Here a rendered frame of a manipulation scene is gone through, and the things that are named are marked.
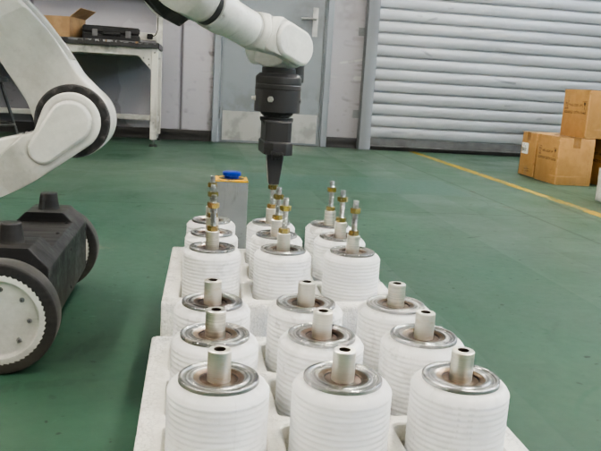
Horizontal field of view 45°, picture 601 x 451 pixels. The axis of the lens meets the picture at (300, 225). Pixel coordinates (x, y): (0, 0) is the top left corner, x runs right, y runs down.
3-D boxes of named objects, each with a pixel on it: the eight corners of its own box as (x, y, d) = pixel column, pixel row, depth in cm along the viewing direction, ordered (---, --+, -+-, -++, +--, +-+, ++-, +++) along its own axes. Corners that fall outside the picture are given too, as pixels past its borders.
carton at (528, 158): (557, 174, 518) (562, 132, 512) (573, 179, 495) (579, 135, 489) (517, 173, 514) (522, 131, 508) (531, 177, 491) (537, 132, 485)
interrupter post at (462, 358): (452, 387, 70) (455, 354, 69) (444, 377, 72) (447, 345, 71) (476, 387, 70) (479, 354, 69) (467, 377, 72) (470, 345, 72)
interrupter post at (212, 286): (202, 308, 89) (203, 282, 88) (202, 302, 91) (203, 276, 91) (222, 308, 89) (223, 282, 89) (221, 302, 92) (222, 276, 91)
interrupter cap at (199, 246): (229, 257, 115) (229, 252, 115) (182, 252, 116) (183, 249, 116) (239, 247, 123) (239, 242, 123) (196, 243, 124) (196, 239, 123)
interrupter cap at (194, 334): (179, 351, 75) (179, 344, 74) (180, 326, 82) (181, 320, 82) (252, 351, 76) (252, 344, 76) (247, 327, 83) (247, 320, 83)
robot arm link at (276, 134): (303, 157, 136) (307, 92, 134) (252, 154, 134) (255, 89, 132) (292, 150, 148) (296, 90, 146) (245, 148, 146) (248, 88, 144)
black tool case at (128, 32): (82, 40, 563) (82, 26, 561) (137, 44, 575) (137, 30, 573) (82, 38, 532) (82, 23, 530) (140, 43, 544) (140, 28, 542)
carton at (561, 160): (589, 186, 460) (596, 139, 454) (554, 184, 457) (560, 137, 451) (567, 180, 489) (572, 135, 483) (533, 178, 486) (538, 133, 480)
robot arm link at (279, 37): (310, 71, 137) (267, 46, 126) (273, 69, 142) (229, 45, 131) (317, 38, 137) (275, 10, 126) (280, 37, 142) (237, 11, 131)
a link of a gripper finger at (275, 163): (265, 183, 142) (266, 151, 140) (281, 184, 142) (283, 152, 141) (266, 184, 140) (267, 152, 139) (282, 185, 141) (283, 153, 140)
